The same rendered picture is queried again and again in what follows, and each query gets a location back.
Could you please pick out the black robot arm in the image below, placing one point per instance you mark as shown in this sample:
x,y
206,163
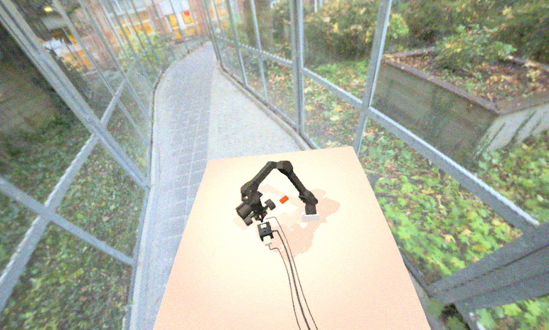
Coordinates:
x,y
250,188

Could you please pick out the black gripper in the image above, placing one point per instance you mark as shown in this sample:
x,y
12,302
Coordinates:
x,y
262,211

